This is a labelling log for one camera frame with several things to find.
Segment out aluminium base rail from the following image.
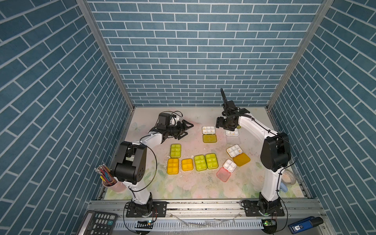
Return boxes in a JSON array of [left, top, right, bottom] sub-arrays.
[[88, 198, 335, 235]]

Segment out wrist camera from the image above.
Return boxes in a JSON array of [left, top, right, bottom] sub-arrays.
[[220, 88, 250, 117], [156, 111, 182, 129]]

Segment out tape roll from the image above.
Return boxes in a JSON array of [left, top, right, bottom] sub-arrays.
[[282, 169, 297, 185]]

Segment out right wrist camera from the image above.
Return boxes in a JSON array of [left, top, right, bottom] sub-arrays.
[[220, 88, 250, 117]]

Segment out black calculator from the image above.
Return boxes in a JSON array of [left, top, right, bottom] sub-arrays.
[[76, 211, 118, 235]]

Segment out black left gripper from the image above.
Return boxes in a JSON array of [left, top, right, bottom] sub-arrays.
[[164, 120, 193, 140]]

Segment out small orange pillbox front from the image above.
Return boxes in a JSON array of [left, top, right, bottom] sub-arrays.
[[182, 159, 194, 171]]

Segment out green pillbox sideways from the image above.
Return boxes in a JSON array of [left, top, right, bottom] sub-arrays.
[[170, 144, 182, 158]]

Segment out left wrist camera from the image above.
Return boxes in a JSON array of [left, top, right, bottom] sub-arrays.
[[156, 111, 182, 129]]

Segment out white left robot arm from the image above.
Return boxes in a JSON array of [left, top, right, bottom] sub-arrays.
[[111, 115, 194, 217]]

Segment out pink pencil cup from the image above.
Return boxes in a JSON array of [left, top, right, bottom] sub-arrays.
[[94, 164, 126, 193]]

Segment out green pillbox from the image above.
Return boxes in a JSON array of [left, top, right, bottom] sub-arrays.
[[202, 126, 217, 143], [205, 153, 218, 169], [194, 155, 207, 171]]

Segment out blue handheld device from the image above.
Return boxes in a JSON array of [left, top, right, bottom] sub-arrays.
[[288, 216, 324, 234]]

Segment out clear pillbox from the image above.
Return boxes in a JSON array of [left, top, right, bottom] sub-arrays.
[[225, 128, 240, 145]]

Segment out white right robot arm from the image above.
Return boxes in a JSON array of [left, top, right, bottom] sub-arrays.
[[215, 115, 291, 215]]

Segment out pink pillbox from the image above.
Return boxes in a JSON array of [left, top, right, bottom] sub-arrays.
[[216, 159, 237, 182]]

